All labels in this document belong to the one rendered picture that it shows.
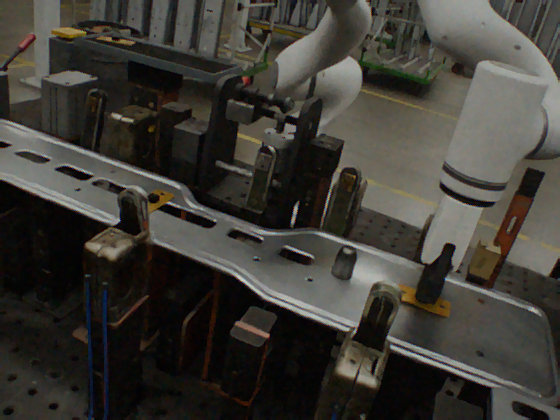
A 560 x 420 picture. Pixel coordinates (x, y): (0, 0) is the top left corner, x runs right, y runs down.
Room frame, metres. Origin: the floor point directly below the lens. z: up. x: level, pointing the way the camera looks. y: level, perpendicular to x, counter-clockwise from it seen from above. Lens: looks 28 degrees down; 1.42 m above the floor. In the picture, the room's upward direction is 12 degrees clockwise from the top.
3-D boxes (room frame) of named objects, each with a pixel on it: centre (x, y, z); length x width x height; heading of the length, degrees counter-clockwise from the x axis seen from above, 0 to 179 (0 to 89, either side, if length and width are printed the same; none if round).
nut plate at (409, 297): (0.59, -0.24, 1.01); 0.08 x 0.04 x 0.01; 74
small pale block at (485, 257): (0.69, -0.35, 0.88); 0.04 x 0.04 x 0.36; 74
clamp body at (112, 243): (0.54, 0.20, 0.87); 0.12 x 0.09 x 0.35; 164
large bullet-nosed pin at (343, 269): (0.63, -0.12, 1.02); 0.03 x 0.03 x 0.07
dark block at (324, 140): (0.87, -0.06, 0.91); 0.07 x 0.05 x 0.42; 164
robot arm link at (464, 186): (0.60, -0.24, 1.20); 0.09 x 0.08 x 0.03; 164
